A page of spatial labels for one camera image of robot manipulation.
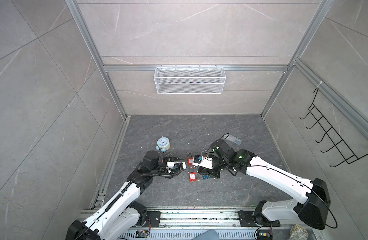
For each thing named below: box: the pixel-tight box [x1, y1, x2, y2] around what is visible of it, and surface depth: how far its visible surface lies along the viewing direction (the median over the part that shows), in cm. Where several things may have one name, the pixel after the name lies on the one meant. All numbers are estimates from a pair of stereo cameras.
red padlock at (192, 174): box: [188, 166, 197, 182], surface depth 87 cm
